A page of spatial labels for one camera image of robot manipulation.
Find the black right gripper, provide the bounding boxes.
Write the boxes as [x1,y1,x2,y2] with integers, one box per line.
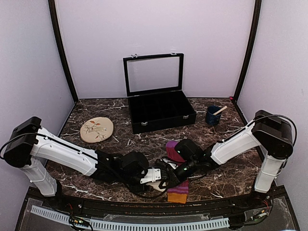
[159,157,199,189]

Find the brown and white sock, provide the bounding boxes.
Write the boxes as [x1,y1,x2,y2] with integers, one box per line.
[146,181,165,192]

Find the maroon purple orange sock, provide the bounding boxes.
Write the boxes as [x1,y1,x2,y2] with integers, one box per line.
[166,141,189,204]

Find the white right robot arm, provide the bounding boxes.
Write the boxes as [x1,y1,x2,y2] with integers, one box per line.
[157,110,297,209]

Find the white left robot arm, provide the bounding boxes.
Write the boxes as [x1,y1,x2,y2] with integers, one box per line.
[0,116,171,210]

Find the dark blue mug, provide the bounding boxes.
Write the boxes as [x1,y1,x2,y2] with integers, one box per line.
[205,105,222,126]

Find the wooden stick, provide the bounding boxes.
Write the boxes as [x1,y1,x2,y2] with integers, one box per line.
[213,106,228,116]

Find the black display box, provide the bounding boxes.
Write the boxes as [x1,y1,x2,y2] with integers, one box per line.
[123,53,196,134]

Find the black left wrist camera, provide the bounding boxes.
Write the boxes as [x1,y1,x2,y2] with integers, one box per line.
[121,151,149,177]

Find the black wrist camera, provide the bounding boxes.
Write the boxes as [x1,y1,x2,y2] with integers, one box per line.
[175,139,203,161]
[121,151,149,177]

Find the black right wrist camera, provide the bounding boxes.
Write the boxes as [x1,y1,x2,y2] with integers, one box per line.
[175,139,203,161]

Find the white slotted cable duct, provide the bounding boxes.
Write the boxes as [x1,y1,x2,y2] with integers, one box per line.
[30,205,230,231]

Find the black front table rail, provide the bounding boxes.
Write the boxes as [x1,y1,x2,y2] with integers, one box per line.
[24,185,287,218]

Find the black left corner post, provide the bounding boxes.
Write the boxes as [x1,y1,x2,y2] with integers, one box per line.
[48,0,79,104]

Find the black corner post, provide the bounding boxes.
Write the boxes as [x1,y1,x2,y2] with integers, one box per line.
[48,0,79,104]
[233,0,262,104]

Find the black right corner post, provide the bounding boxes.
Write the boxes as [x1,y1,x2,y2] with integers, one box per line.
[233,0,262,104]

